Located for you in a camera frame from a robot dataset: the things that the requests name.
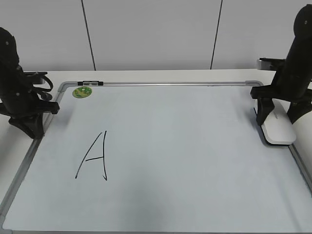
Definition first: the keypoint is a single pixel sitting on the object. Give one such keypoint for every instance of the round green magnet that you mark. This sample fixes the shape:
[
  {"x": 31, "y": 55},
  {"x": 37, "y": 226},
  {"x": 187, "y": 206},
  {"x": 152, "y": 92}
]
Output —
[{"x": 82, "y": 92}]

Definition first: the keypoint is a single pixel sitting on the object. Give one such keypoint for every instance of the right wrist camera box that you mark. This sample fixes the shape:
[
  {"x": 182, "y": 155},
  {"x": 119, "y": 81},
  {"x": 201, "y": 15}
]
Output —
[{"x": 269, "y": 64}]

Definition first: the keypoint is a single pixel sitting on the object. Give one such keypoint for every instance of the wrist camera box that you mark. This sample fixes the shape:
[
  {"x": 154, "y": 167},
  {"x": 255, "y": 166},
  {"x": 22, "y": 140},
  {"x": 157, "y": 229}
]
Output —
[
  {"x": 269, "y": 64},
  {"x": 36, "y": 77}
]

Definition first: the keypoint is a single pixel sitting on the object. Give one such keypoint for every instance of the white board eraser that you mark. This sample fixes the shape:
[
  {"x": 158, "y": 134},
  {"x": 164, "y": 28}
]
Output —
[{"x": 277, "y": 128}]

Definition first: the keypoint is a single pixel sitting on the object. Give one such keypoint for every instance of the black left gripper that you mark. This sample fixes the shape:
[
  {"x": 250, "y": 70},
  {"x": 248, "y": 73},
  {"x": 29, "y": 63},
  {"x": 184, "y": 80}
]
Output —
[{"x": 25, "y": 102}]

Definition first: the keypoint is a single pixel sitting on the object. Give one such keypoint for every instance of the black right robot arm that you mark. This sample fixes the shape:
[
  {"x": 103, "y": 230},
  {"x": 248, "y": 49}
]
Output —
[{"x": 300, "y": 53}]

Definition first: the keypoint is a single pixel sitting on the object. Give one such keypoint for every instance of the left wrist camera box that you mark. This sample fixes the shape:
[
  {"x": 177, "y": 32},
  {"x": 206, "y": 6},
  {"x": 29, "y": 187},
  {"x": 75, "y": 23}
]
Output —
[{"x": 36, "y": 77}]

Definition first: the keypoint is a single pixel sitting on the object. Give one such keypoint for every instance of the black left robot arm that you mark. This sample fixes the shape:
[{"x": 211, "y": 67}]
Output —
[{"x": 9, "y": 59}]

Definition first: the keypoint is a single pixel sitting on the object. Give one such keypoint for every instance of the white board with grey frame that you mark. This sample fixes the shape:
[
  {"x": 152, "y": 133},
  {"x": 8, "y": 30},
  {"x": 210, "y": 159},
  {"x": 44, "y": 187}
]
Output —
[{"x": 158, "y": 157}]

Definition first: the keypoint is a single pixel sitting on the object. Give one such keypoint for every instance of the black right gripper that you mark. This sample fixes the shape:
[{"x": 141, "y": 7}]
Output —
[{"x": 286, "y": 85}]

